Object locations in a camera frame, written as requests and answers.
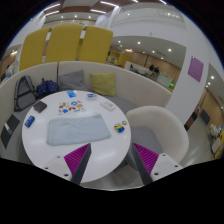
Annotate dark grey wallet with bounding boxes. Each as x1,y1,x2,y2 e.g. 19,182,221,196
32,100,48,114

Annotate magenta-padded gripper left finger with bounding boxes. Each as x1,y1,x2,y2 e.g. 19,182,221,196
42,143,92,186

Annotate ceiling light strips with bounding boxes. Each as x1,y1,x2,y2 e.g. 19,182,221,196
43,0,168,18

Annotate yellow and blue toy figure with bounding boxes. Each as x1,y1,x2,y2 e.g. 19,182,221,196
114,123,126,134

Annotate yellow acoustic panel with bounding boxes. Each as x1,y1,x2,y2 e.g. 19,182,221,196
45,23,84,64
78,25,114,64
18,26,51,72

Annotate flat white box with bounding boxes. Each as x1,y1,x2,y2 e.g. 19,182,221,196
99,100,117,112

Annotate grey backpack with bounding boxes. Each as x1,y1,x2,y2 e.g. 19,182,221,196
13,75,37,112

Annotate light blue towel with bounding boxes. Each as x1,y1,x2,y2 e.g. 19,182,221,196
46,113,112,147

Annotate white armchair with grey seat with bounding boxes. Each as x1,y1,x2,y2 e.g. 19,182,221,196
125,105,190,164

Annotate yellow-green cushion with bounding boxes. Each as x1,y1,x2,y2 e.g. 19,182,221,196
89,72,117,98

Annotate colourful sticker sheet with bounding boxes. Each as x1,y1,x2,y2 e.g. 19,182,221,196
58,99,87,115

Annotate grey cushion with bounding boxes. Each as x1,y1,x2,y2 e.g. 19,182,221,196
58,69,88,92

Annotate dark flat laptop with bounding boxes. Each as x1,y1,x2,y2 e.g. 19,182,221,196
0,113,21,150

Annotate curved white sofa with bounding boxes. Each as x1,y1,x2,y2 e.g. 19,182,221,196
0,60,173,161

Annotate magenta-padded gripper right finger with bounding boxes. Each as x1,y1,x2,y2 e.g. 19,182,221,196
130,142,184,186

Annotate blue card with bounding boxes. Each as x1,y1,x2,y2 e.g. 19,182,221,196
66,90,78,99

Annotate person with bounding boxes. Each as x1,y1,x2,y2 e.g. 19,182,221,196
148,64,161,78

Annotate small blue box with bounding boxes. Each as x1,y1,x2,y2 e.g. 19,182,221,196
24,115,36,128

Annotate pink wall poster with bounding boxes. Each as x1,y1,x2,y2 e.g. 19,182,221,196
187,55,205,83

